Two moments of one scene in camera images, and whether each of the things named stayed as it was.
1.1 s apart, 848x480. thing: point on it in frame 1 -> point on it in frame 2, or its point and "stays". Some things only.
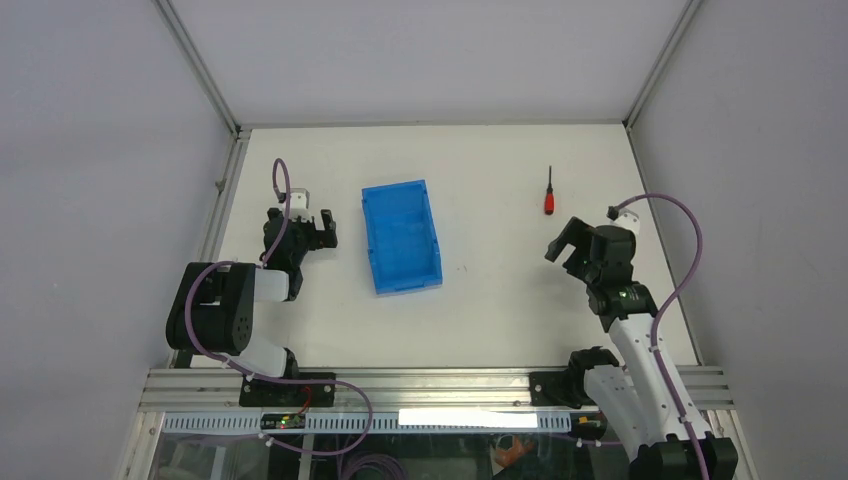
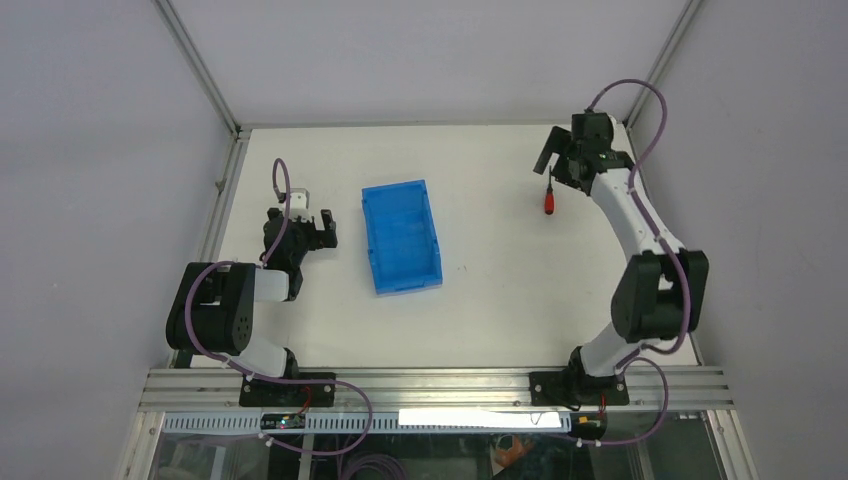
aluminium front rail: (185, 390) stays
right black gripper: (578, 235) -> (559, 143)
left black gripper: (319, 238) stays
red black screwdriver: (549, 198) stays
